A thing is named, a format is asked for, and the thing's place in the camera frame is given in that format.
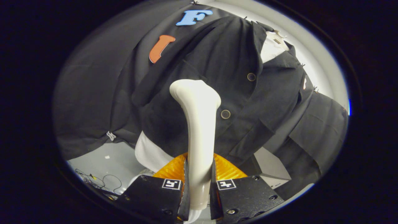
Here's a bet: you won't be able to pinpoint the white garment steamer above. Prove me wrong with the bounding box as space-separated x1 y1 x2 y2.
128 79 221 224

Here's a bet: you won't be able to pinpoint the black floor cables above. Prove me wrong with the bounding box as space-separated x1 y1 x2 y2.
75 168 123 196

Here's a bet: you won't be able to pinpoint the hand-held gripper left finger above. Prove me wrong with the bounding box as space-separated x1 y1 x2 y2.
117 152 191 222

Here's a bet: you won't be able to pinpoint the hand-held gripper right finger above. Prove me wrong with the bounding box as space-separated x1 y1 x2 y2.
210 152 285 221

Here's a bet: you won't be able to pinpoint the black suit jacket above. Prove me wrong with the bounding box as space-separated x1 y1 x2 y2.
118 16 314 167

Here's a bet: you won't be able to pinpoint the black backdrop cloth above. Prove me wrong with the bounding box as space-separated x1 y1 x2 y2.
53 0 349 199

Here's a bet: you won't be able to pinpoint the grey cabinet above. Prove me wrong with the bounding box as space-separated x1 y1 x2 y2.
239 147 292 189

